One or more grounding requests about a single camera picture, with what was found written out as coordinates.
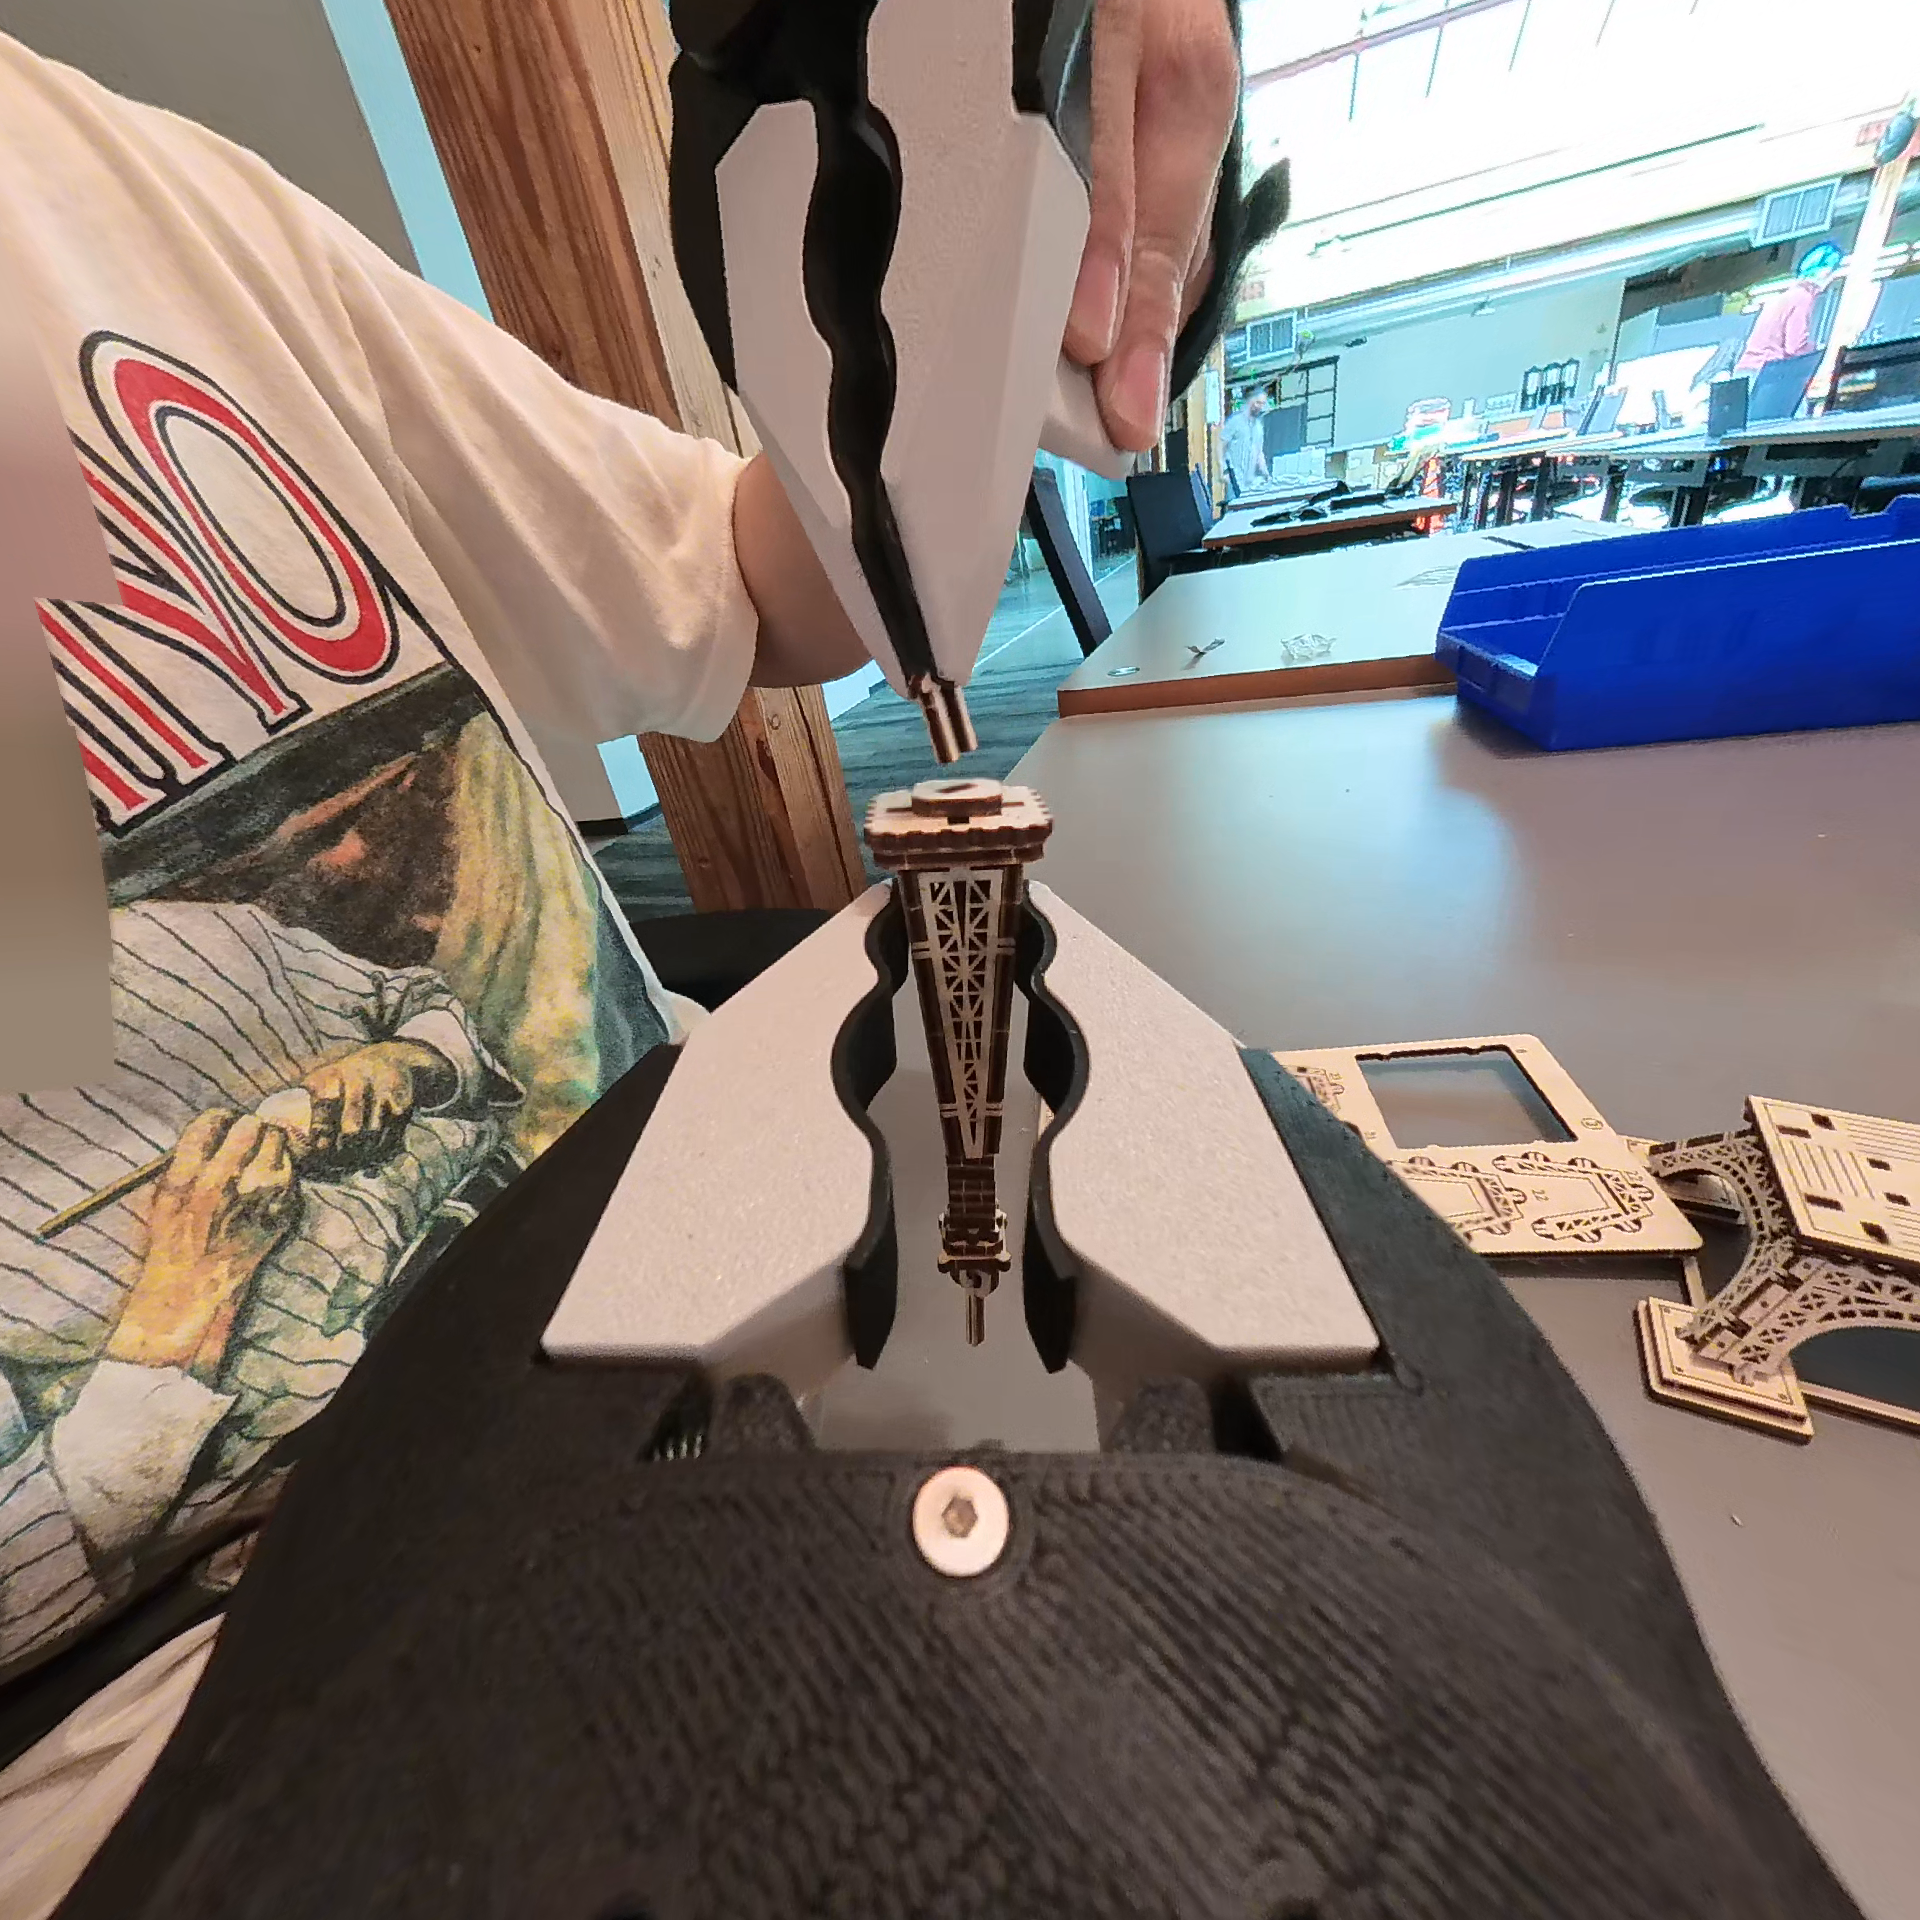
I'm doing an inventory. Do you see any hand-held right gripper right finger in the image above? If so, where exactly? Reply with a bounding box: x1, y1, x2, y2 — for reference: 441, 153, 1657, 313
1011, 883, 1383, 1374

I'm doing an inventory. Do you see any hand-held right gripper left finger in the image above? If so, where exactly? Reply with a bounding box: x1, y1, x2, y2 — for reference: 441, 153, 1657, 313
539, 884, 910, 1374

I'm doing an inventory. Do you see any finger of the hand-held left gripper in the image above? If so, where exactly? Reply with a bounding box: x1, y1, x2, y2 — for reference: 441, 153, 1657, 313
715, 91, 940, 706
855, 0, 1095, 686

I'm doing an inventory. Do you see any wooden tower spire model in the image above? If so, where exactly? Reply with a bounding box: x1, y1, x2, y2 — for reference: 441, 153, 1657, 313
863, 778, 1052, 1345

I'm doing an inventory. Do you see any person's left forearm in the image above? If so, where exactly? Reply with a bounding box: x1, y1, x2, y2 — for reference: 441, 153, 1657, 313
733, 451, 879, 691

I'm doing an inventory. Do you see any grey desk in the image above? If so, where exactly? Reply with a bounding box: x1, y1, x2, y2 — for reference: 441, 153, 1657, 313
660, 684, 1920, 1920

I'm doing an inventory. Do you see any person's left hand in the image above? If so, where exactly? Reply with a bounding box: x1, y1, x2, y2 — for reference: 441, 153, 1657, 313
1056, 0, 1247, 452

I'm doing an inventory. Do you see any black chair armrest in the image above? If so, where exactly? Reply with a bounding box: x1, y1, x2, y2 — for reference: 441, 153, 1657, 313
632, 901, 858, 1014

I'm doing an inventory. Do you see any wooden pillar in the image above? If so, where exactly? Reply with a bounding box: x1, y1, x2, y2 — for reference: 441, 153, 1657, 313
387, 0, 873, 919

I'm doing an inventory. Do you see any black office chair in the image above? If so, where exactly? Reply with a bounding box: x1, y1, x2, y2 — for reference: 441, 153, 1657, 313
1025, 469, 1114, 659

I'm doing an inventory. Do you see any laser-cut wooden puzzle sheet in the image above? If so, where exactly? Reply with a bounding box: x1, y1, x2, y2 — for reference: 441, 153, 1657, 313
1275, 1032, 1703, 1261

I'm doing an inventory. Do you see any grey wood-edged table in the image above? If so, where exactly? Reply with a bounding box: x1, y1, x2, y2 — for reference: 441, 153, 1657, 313
1056, 518, 1639, 718

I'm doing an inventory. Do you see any person's printed white t-shirt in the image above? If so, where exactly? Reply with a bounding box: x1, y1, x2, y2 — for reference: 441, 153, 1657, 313
0, 29, 767, 1863

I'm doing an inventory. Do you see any wooden tower base model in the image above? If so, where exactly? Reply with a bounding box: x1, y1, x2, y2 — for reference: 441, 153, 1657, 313
1637, 1094, 1920, 1446

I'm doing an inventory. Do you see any blue plastic bin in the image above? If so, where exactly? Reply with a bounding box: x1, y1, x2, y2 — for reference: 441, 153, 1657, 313
1434, 496, 1920, 752

